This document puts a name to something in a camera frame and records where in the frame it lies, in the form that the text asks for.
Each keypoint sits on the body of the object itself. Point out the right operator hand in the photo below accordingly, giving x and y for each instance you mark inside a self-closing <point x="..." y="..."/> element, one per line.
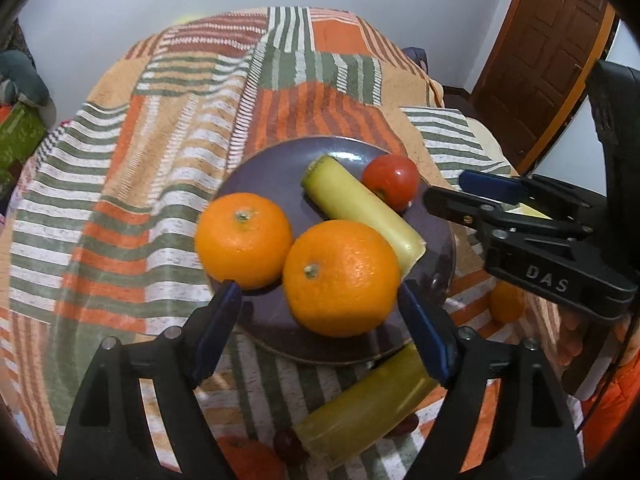
<point x="570" y="344"/>

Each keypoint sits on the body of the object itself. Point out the red tomato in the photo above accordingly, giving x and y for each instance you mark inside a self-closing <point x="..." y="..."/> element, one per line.
<point x="394" y="179"/>
<point x="289" y="448"/>

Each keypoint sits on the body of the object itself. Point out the dark red grape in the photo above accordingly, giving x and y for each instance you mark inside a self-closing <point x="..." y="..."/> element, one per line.
<point x="405" y="426"/>

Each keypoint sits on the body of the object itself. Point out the striped patchwork blanket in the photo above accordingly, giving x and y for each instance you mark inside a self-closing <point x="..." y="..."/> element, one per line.
<point x="99" y="239"/>

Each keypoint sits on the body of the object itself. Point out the blue chair back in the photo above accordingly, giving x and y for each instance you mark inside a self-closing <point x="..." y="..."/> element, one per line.
<point x="417" y="56"/>

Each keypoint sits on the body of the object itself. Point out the small tangerine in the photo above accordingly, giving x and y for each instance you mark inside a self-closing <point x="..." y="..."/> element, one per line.
<point x="250" y="459"/>
<point x="506" y="302"/>

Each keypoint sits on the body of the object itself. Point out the brown wooden door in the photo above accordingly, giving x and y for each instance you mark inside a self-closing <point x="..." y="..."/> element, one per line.
<point x="534" y="79"/>

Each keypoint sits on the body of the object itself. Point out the small front tangerine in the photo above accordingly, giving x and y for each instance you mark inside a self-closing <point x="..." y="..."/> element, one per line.
<point x="250" y="459"/>

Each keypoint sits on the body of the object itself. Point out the grey stuffed pillow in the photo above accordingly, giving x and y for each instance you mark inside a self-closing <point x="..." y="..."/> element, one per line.
<point x="20" y="81"/>

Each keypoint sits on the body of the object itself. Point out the large orange front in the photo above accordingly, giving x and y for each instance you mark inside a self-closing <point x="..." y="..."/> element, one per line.
<point x="340" y="279"/>

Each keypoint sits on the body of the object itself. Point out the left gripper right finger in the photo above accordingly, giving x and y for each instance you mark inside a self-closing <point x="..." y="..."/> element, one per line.
<point x="532" y="435"/>

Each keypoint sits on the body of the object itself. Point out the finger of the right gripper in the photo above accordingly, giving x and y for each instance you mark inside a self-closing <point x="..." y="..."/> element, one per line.
<point x="465" y="209"/>
<point x="501" y="189"/>

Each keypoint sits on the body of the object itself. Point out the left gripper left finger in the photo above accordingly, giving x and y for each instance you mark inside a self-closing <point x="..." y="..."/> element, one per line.
<point x="107" y="435"/>

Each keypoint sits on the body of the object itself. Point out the large orange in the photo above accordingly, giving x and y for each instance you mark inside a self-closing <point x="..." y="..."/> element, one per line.
<point x="245" y="238"/>
<point x="340" y="279"/>

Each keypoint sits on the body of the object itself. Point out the green storage box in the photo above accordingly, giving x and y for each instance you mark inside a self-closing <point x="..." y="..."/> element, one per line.
<point x="22" y="130"/>

